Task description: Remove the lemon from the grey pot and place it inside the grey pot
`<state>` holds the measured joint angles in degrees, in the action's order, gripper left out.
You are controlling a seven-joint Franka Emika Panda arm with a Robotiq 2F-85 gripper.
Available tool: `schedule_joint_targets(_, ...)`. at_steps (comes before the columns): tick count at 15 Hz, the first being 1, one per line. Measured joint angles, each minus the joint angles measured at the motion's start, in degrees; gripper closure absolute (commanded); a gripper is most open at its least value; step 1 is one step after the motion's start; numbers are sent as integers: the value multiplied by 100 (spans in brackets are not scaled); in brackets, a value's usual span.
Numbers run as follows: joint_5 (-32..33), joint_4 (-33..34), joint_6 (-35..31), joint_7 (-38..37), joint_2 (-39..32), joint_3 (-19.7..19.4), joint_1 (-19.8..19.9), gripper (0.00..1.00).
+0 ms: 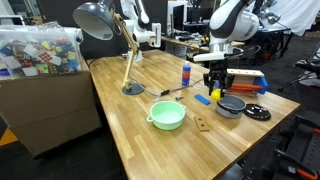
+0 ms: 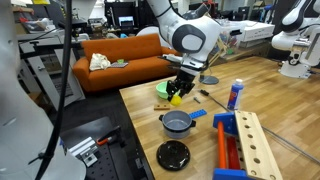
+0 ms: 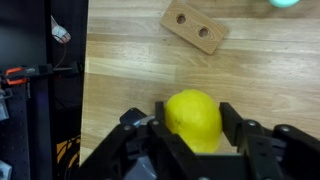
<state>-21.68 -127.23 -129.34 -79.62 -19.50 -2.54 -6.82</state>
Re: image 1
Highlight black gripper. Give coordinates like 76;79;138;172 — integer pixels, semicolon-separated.
203;59;235;98

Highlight yellow lemon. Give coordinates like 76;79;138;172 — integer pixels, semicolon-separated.
210;89;222;102

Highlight grey pot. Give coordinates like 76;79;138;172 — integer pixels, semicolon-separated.
215;94;247;120

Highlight black pot lid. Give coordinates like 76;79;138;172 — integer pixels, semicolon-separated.
242;103;272;122

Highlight blue lego brick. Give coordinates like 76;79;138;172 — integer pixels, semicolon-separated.
194;93;212;106

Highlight wooden rack blue ends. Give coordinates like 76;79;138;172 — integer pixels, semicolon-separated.
218;67;269;96

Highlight blue bottle white cap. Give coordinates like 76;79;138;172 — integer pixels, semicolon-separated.
181;60;192;87

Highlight small brown wooden block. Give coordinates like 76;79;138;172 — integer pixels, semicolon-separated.
193;115;211;132

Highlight light wooden side table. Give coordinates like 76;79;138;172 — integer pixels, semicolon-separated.
161;35;246;61

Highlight mint green bowl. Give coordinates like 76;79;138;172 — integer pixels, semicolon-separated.
146;100;187;131

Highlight black computer monitor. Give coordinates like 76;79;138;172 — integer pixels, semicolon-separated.
171;3;186;33

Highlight white curtain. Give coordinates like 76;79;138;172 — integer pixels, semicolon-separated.
266;0;320;36

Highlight brown cardboard box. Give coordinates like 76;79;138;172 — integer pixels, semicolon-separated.
0;61;103;158

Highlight clear box of puzzle cubes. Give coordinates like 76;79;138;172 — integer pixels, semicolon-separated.
0;21;84;78

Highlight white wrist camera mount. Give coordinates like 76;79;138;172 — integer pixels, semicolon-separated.
193;51;228;63

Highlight lamp cable with black switch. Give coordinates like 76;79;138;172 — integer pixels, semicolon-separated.
128;75;205;98

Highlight orange handled clamp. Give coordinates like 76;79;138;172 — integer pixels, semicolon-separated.
295;167;320;180

